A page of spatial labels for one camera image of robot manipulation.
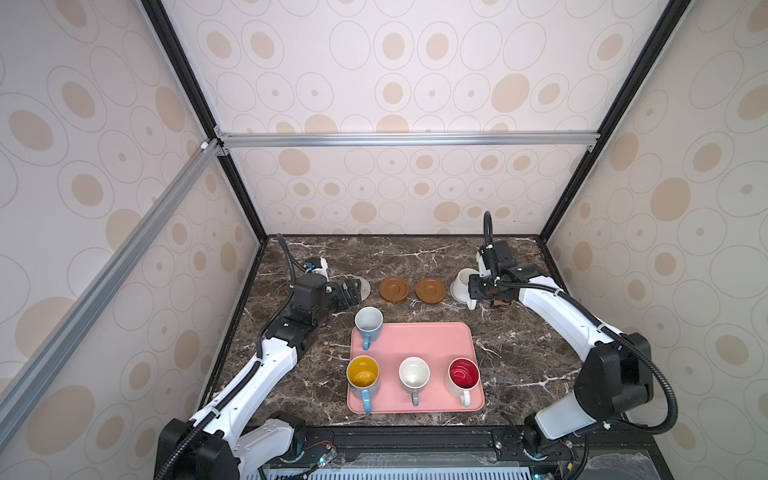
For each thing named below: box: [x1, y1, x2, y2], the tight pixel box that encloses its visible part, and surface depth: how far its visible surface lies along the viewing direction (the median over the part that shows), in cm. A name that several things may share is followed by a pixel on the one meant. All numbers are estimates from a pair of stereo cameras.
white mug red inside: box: [446, 357, 481, 408], surface depth 81 cm
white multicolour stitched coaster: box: [352, 275, 371, 301], surface depth 105 cm
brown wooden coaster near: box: [379, 277, 410, 303], surface depth 105 cm
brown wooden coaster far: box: [415, 278, 446, 305], surface depth 105 cm
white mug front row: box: [398, 356, 431, 407], surface depth 79 cm
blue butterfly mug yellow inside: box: [346, 355, 380, 414], surface depth 78 cm
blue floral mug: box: [354, 306, 384, 351], surface depth 88 cm
